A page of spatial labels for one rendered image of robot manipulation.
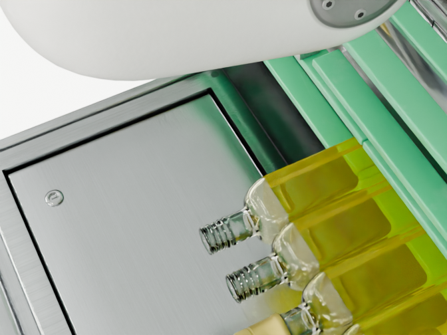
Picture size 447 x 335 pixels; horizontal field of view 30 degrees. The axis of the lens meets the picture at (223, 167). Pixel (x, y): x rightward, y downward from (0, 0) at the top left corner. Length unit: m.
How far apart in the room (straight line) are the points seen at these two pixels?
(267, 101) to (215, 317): 0.33
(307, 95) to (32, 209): 0.35
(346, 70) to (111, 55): 0.52
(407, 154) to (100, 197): 0.38
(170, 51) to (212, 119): 0.69
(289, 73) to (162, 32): 0.62
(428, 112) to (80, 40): 0.44
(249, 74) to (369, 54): 0.40
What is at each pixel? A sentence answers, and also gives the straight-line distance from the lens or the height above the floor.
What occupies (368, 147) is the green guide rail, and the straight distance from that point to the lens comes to 0.82.
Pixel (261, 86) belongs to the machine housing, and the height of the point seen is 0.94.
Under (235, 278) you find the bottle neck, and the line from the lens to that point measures 0.77.
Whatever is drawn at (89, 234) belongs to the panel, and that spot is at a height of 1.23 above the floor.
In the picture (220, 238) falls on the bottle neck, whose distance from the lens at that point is 0.79.
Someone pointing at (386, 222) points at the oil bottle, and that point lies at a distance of 0.79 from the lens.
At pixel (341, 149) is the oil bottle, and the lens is 0.83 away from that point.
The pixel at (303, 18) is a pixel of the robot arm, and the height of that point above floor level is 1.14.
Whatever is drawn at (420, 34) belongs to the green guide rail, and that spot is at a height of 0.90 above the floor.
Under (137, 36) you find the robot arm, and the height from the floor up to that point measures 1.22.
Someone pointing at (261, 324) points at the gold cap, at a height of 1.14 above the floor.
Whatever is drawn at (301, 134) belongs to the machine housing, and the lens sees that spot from 1.08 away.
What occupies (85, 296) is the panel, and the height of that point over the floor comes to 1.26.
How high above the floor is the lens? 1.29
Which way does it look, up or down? 14 degrees down
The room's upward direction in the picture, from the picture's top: 113 degrees counter-clockwise
